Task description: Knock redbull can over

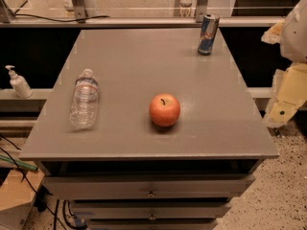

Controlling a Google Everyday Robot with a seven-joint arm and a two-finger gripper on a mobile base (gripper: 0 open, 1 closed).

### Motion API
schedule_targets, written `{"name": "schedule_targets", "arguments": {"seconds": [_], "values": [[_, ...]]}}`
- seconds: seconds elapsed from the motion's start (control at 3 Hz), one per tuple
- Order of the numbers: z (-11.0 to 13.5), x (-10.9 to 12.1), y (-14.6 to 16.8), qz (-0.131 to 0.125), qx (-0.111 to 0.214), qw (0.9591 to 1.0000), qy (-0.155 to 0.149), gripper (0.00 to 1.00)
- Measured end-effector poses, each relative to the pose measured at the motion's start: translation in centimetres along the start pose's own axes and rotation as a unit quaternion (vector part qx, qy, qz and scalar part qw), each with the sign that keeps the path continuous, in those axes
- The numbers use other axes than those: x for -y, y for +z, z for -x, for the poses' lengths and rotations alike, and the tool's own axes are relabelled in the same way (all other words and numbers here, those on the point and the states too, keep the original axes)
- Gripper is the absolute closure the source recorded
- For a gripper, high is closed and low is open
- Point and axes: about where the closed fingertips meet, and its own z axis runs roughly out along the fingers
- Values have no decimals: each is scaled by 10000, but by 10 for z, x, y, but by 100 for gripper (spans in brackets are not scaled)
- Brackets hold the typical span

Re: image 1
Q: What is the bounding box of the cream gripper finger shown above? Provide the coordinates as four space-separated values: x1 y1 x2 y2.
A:
261 21 284 44
263 63 307 128

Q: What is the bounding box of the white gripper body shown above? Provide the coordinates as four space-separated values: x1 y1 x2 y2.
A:
280 0 307 63

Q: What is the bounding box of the Red Bull can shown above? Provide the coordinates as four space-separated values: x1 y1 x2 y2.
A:
198 13 220 56

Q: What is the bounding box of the top grey drawer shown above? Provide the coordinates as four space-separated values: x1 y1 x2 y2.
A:
44 174 255 200

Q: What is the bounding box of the grey drawer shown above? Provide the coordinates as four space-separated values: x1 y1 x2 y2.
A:
88 218 217 230
44 174 255 200
71 200 230 220

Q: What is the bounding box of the red apple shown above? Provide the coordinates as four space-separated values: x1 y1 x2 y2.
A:
149 93 180 127

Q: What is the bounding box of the middle grey drawer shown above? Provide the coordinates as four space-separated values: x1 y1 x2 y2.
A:
71 200 230 220

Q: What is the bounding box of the clear plastic water bottle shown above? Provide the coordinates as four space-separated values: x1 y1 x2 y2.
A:
69 69 99 129

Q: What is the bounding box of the bottom grey drawer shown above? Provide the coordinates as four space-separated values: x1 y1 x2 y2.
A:
88 218 217 230

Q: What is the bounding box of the white pump dispenser bottle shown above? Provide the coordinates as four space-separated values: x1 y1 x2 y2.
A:
5 65 33 99

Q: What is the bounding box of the green rod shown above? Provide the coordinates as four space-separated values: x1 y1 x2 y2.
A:
0 155 38 172

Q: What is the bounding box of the cardboard box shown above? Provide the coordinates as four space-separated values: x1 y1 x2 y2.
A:
0 170 35 230

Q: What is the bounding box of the metal frame post right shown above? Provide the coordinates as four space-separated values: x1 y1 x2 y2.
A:
196 0 208 22

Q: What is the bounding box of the metal frame post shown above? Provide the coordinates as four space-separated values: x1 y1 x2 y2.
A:
71 0 87 21
196 0 208 22

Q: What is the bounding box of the metal frame post left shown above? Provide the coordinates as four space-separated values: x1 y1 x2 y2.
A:
71 0 87 21

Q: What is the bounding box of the black cable on shelf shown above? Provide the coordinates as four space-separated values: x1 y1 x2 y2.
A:
12 12 110 23

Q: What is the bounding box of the black floor cable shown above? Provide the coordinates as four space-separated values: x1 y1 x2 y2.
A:
0 133 84 230

